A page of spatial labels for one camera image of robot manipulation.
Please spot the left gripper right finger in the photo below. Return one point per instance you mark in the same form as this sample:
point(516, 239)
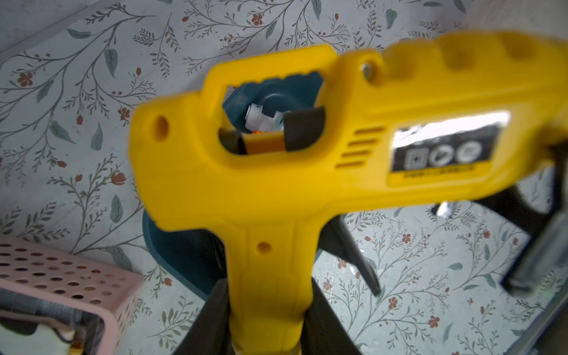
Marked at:
point(323, 333)

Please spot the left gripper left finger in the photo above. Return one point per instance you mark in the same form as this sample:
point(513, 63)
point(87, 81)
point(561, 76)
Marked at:
point(210, 333)

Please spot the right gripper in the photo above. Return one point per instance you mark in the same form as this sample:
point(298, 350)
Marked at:
point(547, 247)

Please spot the yellow hot glue gun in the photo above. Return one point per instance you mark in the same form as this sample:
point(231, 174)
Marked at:
point(460, 117)

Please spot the white hot glue gun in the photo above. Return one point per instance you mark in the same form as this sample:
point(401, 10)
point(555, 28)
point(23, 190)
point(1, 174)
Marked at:
point(257, 122)

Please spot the teal plastic storage box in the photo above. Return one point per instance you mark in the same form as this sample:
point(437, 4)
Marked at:
point(196, 258)

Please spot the pink perforated basket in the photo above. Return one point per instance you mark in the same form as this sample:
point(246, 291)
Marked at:
point(77, 282)

